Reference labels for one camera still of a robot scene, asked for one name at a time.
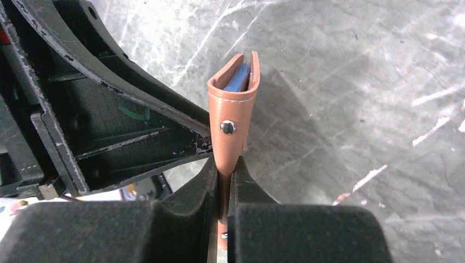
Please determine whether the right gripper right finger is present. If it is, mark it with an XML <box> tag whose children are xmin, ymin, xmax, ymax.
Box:
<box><xmin>228</xmin><ymin>157</ymin><xmax>393</xmax><ymax>262</ymax></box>

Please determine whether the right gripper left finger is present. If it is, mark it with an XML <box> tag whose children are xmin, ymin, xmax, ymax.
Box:
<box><xmin>1</xmin><ymin>158</ymin><xmax>217</xmax><ymax>262</ymax></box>

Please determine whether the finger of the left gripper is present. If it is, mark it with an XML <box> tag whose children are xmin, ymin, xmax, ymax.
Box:
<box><xmin>1</xmin><ymin>1</ymin><xmax>212</xmax><ymax>198</ymax></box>

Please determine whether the brown leather card holder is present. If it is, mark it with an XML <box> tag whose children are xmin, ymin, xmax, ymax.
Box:
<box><xmin>207</xmin><ymin>51</ymin><xmax>260</xmax><ymax>250</ymax></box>

